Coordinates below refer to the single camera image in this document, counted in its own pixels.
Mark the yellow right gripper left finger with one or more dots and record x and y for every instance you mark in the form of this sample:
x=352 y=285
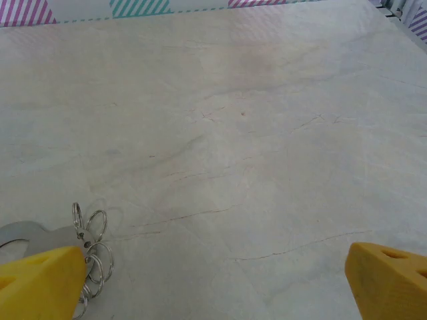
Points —
x=40 y=286

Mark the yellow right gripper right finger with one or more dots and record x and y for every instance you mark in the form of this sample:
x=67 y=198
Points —
x=383 y=286

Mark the silver metal keyring holder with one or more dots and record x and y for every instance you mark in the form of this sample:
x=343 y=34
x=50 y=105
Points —
x=56 y=238

